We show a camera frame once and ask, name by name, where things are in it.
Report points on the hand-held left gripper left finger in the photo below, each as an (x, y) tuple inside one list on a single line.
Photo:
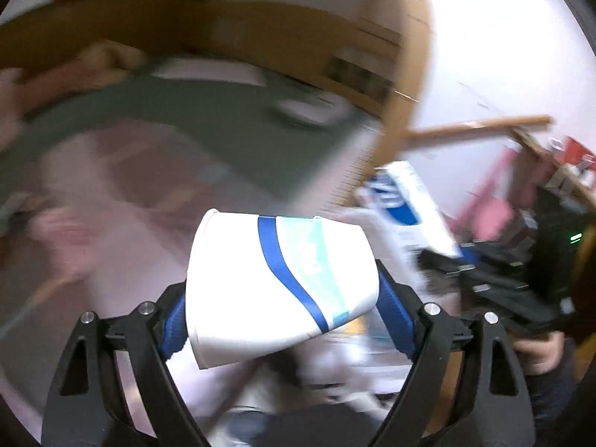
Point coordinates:
[(172, 330)]

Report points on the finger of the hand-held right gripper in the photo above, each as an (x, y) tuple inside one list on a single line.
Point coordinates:
[(442, 258), (449, 281)]

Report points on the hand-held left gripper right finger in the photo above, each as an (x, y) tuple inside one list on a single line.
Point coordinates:
[(396, 316)]

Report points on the blue and white medicine box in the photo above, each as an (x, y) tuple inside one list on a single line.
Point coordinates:
[(409, 205)]

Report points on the white paper cup blue stripe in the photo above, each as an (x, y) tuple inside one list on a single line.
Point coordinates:
[(260, 288)]

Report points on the person's right hand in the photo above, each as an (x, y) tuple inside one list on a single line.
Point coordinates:
[(540, 354)]

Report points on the black device with green light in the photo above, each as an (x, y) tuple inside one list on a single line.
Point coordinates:
[(565, 237)]

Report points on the wooden bar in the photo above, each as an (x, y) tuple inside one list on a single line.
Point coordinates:
[(479, 126)]

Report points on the pink grey patterned bed sheet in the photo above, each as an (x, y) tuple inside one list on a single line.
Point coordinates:
[(116, 186)]

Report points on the small white appliance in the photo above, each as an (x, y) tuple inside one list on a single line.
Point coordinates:
[(312, 111)]

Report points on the green bed sheet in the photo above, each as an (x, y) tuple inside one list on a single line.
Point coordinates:
[(242, 135)]

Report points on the flat white box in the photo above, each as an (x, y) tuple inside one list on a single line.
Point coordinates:
[(209, 72)]

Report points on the striped plush doll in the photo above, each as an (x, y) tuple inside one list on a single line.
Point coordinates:
[(93, 67)]

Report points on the wooden bed side rail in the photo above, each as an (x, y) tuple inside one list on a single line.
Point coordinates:
[(354, 46)]

